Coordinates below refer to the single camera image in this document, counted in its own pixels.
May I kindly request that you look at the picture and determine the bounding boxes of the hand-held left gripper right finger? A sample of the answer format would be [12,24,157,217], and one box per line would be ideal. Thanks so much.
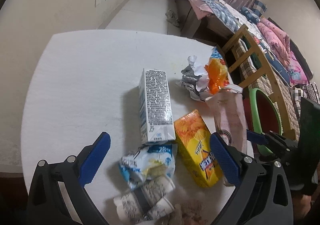
[209,132,294,225]

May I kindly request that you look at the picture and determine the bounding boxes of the white milk carton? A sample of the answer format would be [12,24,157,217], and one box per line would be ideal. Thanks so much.
[138,68,176,146]

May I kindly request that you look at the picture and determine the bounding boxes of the blue plaid pillow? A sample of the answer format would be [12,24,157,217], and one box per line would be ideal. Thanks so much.
[251,0,268,18]

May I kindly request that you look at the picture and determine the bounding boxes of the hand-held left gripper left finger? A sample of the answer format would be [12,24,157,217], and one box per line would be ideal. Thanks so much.
[25,132,111,225]

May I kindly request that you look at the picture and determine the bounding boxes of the navy patterned pillow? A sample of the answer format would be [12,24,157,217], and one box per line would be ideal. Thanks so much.
[240,6,260,22]

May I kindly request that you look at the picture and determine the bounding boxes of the pink cartoon pillow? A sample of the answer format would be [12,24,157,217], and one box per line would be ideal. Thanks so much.
[286,51,310,87]

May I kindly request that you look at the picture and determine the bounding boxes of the grey shoes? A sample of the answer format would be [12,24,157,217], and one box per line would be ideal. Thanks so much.
[165,9,181,27]

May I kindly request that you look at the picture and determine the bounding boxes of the blue cartoon blanket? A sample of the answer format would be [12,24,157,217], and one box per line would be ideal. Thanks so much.
[250,35,292,85]

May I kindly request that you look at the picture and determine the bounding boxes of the person's right hand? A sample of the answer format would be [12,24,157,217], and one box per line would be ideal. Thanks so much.
[292,187,316,225]

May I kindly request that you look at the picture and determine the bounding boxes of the pink duvet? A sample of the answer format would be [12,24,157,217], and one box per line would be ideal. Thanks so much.
[257,17,292,59]

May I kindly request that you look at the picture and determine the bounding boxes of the white floral sheet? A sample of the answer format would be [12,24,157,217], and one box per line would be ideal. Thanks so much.
[220,0,260,38]

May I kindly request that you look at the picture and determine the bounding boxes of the green rimmed red bin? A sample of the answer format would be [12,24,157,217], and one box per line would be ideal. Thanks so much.
[243,88,285,157]

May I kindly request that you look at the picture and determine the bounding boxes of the crushed grey patterned paper cup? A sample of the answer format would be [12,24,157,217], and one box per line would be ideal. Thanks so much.
[113,176,176,221]

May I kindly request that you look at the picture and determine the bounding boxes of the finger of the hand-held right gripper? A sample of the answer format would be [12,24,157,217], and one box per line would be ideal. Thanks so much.
[246,129,288,159]
[269,130,300,147]

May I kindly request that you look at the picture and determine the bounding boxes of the purple checkered pillow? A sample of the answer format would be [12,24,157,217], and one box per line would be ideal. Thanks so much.
[290,85,310,103]

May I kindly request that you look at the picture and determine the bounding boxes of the grey dotted pillow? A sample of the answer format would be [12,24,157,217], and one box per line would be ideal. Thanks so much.
[304,82,320,103]

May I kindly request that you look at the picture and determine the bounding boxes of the yellow drink carton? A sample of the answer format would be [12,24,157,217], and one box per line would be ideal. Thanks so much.
[174,109,223,188]

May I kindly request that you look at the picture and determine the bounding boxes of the orange snack bag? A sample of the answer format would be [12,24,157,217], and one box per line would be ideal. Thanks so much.
[204,47,230,96]

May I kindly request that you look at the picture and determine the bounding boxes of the dark bed headboard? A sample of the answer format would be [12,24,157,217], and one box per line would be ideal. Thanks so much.
[267,16,314,78]

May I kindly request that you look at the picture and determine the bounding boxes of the grey paper ball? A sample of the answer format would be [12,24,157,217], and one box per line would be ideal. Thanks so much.
[176,55,213,102]

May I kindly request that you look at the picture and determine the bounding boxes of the blue plaid bedsheet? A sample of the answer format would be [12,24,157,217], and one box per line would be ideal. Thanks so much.
[179,0,243,33]

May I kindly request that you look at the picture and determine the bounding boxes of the blue white plastic bag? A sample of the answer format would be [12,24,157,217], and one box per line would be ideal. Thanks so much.
[118,143,177,190]

